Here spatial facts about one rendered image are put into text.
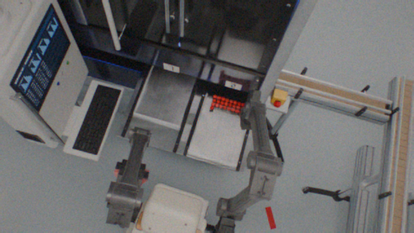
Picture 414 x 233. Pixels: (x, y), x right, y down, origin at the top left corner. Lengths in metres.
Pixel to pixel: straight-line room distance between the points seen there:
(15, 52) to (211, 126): 1.03
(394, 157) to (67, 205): 2.15
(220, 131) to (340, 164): 1.36
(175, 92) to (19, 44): 0.88
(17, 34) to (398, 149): 1.87
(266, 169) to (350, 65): 2.42
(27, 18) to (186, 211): 0.96
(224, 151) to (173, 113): 0.35
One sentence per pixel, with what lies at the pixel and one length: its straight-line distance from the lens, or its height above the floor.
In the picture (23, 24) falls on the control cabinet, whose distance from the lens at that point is 1.64.
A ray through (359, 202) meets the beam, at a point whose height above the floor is 0.54.
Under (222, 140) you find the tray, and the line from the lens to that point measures 2.04.
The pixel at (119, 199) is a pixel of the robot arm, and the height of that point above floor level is 1.62.
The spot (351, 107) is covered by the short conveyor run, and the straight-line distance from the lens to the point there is 2.25.
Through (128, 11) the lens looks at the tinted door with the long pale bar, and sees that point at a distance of 1.77.
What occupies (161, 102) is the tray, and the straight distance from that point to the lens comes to 2.10.
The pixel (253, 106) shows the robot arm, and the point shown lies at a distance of 1.53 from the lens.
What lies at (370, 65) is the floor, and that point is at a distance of 3.64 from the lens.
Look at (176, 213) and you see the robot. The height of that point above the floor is 1.39.
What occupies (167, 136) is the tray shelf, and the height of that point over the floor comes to 0.88.
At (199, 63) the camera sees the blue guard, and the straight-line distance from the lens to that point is 1.91.
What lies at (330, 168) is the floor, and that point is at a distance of 3.11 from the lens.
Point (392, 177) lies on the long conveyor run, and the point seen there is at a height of 0.94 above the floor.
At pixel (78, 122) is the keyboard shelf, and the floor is 0.80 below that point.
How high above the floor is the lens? 2.80
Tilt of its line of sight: 68 degrees down
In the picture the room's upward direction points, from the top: 10 degrees clockwise
